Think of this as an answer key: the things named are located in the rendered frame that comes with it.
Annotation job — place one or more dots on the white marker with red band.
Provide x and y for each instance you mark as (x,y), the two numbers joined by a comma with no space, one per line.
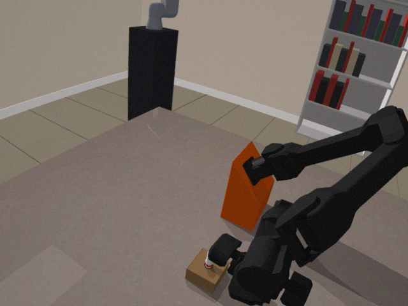
(208,263)

